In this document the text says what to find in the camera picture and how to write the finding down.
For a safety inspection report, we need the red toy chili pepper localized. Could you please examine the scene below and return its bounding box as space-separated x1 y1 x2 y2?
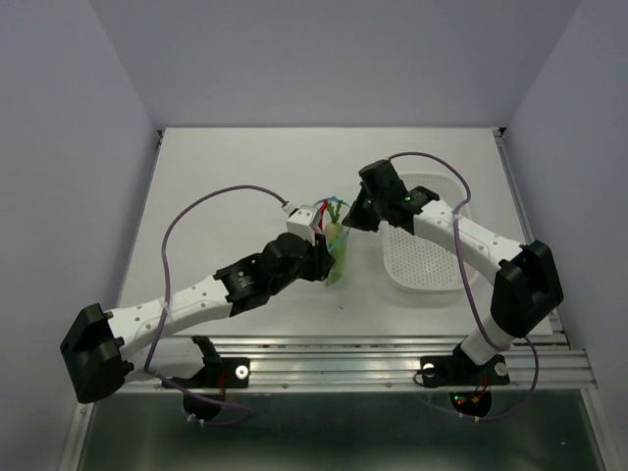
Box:
318 200 329 232

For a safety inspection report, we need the green toy pepper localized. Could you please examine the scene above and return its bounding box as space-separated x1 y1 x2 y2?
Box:
327 240 347 286

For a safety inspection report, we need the white toy radish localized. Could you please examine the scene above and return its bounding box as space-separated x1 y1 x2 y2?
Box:
323 200 346 247

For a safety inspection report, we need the clear zip top bag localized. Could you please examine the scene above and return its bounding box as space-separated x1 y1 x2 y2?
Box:
315 196 350 286

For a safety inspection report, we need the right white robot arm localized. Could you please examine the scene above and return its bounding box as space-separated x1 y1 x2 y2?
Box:
343 159 564 383

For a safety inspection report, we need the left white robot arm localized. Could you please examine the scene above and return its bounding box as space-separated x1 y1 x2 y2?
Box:
60 233 335 404

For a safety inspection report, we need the white perforated plastic basket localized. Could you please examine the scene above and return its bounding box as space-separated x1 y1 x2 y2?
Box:
380 172 466 292

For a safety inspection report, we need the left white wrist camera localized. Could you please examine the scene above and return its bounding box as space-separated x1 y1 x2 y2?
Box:
286 206 322 245

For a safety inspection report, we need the aluminium frame rail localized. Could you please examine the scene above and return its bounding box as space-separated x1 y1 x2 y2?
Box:
80 336 595 393

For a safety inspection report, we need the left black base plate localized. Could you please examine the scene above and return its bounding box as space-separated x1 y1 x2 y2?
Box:
170 357 250 390

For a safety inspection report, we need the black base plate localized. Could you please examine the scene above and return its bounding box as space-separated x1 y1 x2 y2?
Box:
170 357 250 390
413 354 510 389

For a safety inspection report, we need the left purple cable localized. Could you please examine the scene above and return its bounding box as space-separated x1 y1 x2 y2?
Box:
144 184 254 427

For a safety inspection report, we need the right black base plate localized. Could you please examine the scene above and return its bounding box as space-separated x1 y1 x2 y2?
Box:
413 354 510 389

